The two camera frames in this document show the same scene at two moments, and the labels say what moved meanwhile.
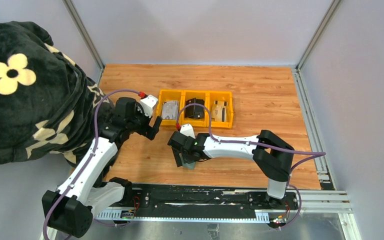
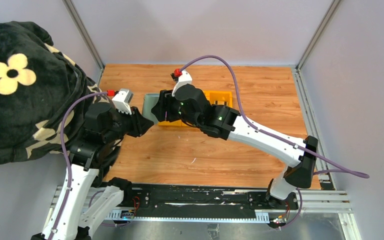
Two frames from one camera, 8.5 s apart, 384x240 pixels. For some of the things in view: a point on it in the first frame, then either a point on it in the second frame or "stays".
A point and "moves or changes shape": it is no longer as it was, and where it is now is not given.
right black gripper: [181, 153] -> [165, 108]
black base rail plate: [208, 198] stays
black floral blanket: [35, 100] stays
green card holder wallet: [187, 166] moves or changes shape
